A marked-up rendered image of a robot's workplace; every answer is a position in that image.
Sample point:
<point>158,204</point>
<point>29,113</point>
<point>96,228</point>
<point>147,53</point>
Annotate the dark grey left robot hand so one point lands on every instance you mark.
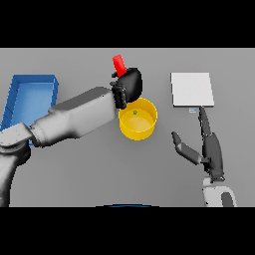
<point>131,83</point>

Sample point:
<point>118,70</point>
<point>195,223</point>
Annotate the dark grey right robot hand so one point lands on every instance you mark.
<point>212,151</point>

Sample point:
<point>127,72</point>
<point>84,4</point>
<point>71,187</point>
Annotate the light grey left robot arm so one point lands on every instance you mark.
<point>71,118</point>

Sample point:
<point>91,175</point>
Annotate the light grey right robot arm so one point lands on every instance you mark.
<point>219,196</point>

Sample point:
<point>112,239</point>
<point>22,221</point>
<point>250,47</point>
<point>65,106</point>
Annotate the green nut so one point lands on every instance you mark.
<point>135,112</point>

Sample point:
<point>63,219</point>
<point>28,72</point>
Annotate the yellow bowl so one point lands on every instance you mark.
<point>137,123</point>

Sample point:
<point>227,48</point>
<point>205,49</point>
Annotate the pale square measuring scale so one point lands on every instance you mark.
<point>192,89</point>

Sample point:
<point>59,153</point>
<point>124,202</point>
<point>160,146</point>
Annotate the blue tray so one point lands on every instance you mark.
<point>28,99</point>

